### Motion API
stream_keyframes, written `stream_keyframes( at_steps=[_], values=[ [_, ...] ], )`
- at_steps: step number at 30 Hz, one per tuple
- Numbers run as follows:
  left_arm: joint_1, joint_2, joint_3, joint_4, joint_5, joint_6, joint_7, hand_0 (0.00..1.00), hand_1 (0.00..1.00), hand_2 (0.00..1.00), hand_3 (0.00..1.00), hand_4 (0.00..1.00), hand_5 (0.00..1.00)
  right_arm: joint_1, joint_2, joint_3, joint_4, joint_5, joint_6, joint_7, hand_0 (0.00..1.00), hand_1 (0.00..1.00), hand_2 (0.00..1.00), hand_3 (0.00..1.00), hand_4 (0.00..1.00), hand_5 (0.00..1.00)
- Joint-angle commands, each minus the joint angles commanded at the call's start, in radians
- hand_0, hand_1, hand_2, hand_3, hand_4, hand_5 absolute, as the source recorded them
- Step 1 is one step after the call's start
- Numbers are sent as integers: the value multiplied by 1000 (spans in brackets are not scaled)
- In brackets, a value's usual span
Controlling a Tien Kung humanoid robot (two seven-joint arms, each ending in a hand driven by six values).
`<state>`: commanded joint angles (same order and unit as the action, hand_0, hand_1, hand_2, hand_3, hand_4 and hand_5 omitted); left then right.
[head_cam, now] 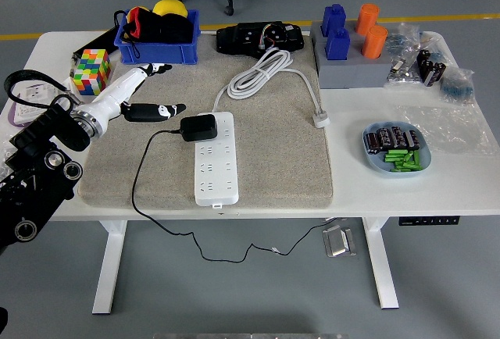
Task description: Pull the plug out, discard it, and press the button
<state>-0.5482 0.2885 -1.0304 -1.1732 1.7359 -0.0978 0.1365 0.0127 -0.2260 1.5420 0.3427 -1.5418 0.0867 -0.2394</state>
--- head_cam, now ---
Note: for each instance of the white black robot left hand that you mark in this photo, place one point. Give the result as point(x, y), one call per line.
point(113, 98)

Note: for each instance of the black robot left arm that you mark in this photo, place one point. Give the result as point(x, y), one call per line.
point(35, 183)

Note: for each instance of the multicolour puzzle cube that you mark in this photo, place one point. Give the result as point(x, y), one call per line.
point(91, 71)

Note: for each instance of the black flat bar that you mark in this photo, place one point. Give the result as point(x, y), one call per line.
point(97, 40)

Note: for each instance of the blue plastic bin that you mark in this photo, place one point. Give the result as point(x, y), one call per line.
point(156, 53)

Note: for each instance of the purple plate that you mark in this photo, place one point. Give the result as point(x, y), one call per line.
point(15, 118)

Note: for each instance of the yellow ball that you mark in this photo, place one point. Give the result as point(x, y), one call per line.
point(170, 6)

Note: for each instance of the clear bag of screws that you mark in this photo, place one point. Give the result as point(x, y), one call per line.
point(6, 155)

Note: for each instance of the black electronic socket device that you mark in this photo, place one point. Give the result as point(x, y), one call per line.
point(242, 38)

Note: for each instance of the grey-brown mat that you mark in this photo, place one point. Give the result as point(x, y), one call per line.
point(273, 167)

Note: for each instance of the blue bottle-shaped block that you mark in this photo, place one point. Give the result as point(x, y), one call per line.
point(338, 44)
point(334, 18)

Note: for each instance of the grey block base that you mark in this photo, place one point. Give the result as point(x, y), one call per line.
point(351, 73)

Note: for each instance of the black cylindrical capacitor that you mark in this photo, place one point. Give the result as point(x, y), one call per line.
point(427, 70)
point(413, 140)
point(372, 143)
point(422, 61)
point(384, 138)
point(398, 137)
point(435, 74)

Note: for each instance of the metal plates on floor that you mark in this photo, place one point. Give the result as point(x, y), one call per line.
point(335, 242)

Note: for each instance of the orange cylinder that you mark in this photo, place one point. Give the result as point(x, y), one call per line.
point(374, 42)
point(367, 16)

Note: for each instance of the light blue plate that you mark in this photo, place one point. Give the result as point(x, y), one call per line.
point(375, 163)

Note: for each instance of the green battery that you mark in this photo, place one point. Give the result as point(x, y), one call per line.
point(395, 152)
point(408, 157)
point(402, 165)
point(404, 169)
point(417, 159)
point(394, 158)

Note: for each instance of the clear bag of metal parts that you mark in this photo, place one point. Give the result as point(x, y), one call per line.
point(402, 69)

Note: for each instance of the white table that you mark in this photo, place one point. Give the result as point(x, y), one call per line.
point(390, 198)

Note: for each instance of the clear bag of blue parts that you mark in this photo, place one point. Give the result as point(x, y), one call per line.
point(435, 42)

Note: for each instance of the empty clear plastic bag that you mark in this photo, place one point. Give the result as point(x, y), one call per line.
point(449, 132)

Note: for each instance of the black table control panel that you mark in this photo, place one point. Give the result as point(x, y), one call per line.
point(429, 221)

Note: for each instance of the small bag of blue parts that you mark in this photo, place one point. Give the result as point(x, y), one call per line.
point(457, 87)

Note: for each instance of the white wall socket box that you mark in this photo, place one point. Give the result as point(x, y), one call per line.
point(35, 93)

